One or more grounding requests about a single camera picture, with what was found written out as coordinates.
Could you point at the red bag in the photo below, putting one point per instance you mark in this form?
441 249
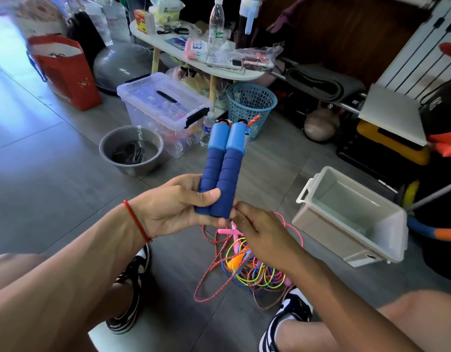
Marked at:
71 80

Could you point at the large plastic water bottle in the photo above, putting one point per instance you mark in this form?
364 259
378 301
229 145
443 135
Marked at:
216 22

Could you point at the grey exercise ball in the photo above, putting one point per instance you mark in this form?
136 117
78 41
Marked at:
119 66

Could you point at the black red inflatable toy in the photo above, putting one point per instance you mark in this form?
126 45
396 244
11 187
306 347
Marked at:
442 117

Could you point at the grey folded mat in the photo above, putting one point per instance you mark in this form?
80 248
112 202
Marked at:
324 80

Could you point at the pink white packet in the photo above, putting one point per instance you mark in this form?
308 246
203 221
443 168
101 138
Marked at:
197 49

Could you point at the multicoloured hula hoop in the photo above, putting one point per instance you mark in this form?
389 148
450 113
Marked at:
434 231

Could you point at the black white left shoe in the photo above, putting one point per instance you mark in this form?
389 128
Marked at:
130 311

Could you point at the white plastic bag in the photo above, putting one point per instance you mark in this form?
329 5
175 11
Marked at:
104 18

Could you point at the brown ball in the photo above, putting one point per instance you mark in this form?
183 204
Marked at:
321 126

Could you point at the person's left leg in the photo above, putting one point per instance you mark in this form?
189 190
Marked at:
9 267

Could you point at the black white right shoe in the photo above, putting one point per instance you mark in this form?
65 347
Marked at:
291 304

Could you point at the small plastic water bottle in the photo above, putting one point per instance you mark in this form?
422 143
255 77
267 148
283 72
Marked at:
205 132

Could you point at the white blue tumbler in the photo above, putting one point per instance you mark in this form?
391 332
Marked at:
249 11

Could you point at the clear plastic bag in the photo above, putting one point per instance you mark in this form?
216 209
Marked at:
258 58

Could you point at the white green pack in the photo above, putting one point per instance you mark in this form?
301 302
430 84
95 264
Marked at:
167 9

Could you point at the white radiator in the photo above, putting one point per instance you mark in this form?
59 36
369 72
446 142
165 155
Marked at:
423 47

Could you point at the person's left forearm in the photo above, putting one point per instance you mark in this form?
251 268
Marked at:
57 297

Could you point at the yellow black case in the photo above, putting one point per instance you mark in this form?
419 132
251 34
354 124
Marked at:
390 143

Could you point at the person's left hand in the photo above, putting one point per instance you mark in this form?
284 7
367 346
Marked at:
170 209

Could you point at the black white shoe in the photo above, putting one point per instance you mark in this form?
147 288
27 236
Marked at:
291 304
130 311

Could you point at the white plastic bin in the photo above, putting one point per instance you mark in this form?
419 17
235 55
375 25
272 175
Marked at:
313 231

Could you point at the white round table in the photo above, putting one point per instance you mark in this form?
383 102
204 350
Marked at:
167 44

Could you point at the blue mesh plastic basket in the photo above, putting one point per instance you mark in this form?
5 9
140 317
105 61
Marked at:
255 110

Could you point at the clear bin with black latches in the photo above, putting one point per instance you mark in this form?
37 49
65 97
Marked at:
148 102

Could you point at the person's right leg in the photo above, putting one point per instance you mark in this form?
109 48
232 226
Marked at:
423 319

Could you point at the person's leg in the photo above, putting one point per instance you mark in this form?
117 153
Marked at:
423 319
9 267

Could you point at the person's right forearm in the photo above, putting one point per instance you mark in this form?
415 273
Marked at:
350 311

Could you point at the grey flat board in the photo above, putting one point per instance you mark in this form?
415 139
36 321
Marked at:
392 113

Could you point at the grey metal basin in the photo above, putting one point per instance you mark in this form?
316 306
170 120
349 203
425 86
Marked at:
109 151

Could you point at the person's right hand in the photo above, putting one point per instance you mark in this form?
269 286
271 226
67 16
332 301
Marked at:
269 238

